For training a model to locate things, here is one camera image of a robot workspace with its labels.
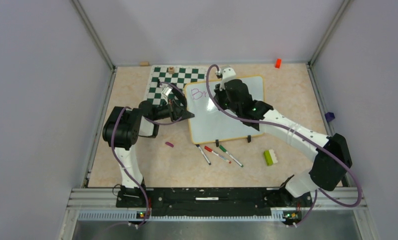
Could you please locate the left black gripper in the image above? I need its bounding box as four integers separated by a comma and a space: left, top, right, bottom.
152, 97, 194, 123

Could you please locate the yellow framed whiteboard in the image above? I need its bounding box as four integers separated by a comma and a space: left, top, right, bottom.
184, 81, 262, 145

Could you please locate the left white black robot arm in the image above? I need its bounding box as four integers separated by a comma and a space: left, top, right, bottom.
102, 100, 195, 207

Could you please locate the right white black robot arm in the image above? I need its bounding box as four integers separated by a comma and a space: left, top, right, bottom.
213, 79, 352, 206

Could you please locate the blue whiteboard marker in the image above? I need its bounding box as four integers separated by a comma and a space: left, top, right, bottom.
196, 144, 211, 165

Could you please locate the red whiteboard marker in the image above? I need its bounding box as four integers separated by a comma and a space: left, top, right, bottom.
204, 146, 231, 164

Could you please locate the green whiteboard marker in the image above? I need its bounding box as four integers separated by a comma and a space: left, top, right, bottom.
219, 145, 244, 168

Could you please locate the green white chessboard mat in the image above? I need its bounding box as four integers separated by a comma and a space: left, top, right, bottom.
143, 65, 207, 106

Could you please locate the wooden chess cube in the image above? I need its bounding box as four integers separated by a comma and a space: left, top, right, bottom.
168, 66, 175, 75

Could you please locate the orange red block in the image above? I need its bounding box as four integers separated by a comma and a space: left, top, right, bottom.
275, 58, 282, 69

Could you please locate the green white toy brick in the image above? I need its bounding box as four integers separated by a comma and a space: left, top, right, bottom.
263, 149, 278, 166

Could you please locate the purple block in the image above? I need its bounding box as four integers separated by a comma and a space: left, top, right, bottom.
324, 112, 336, 123

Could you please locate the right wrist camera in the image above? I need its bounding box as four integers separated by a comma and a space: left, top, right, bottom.
216, 66, 237, 91

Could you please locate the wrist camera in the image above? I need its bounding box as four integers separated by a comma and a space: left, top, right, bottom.
216, 66, 237, 91
161, 85, 172, 104

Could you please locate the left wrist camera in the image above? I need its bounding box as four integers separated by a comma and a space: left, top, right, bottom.
161, 85, 172, 104

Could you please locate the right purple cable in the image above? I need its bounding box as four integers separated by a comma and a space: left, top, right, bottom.
206, 64, 364, 229

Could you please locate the wooden block on wall edge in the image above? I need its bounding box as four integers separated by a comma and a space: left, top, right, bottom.
139, 61, 150, 67

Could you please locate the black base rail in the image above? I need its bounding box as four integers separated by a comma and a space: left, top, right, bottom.
116, 187, 286, 218

